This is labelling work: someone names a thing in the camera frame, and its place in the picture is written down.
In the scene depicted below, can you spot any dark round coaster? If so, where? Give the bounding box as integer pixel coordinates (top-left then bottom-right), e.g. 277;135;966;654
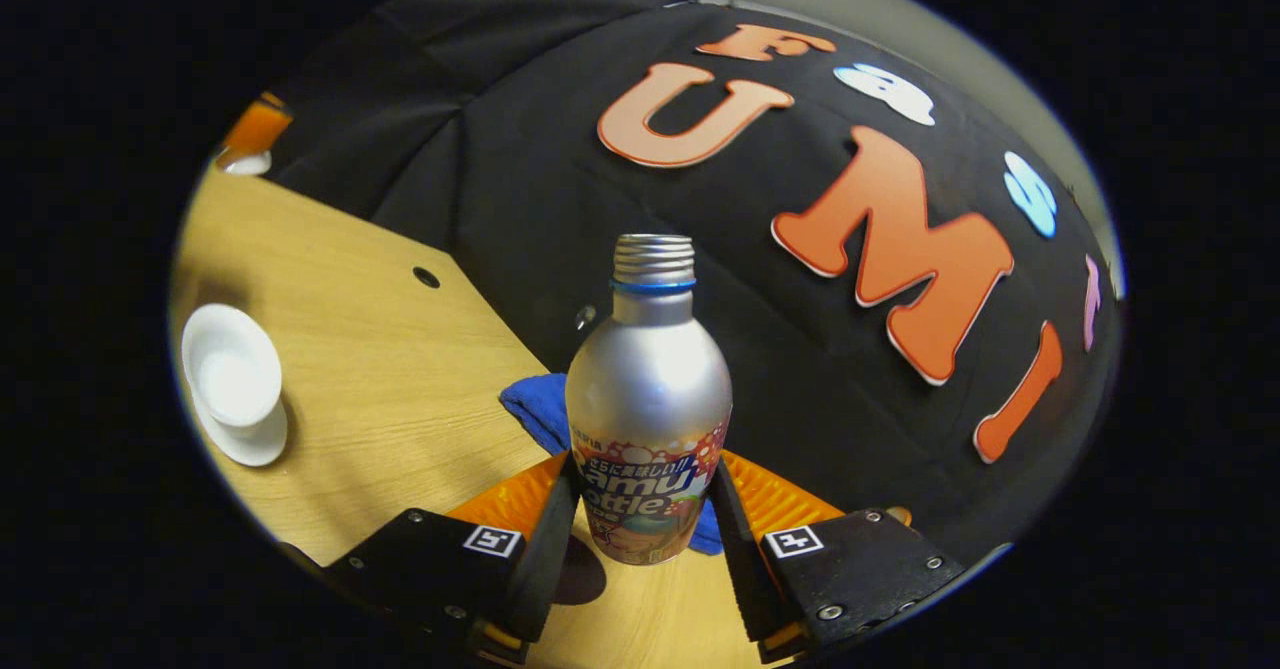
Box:
553;533;609;608

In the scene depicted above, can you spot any white saucer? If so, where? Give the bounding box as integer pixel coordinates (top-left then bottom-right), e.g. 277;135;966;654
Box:
189;379;290;469

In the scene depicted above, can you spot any blue towel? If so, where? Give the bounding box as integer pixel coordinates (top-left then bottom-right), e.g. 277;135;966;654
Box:
498;373;724;558

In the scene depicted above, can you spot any white teacup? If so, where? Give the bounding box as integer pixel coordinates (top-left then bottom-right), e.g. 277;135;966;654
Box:
181;303;284;429

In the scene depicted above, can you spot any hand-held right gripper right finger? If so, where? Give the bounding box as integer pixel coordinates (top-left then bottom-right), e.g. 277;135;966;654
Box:
707;451;967;664

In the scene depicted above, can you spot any silver water bottle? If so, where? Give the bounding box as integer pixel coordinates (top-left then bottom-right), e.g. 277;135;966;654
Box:
564;233;734;567

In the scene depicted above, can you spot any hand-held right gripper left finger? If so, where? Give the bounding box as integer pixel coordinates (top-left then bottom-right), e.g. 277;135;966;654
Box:
325;451;583;666

